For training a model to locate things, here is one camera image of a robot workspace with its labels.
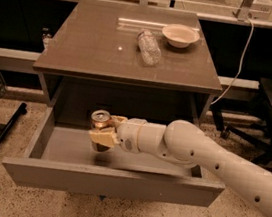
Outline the clear plastic bottle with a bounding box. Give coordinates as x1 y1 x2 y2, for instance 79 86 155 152
137 29 161 66

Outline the black metal bar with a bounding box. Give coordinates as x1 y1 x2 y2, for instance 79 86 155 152
0 103 27 144

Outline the white bowl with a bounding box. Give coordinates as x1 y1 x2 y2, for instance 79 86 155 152
162 24 200 48

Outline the orange soda can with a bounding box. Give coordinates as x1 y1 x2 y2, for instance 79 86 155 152
90 110 111 152

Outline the open grey top drawer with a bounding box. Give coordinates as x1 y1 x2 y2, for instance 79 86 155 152
0 68 238 215

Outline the grey cabinet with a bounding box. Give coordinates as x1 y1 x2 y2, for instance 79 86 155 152
34 0 222 124

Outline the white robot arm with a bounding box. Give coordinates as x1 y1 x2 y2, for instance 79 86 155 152
89 110 272 217

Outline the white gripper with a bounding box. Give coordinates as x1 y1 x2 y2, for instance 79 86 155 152
88 115 146 153

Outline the white cable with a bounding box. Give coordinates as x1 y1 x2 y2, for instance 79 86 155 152
209 15 255 110

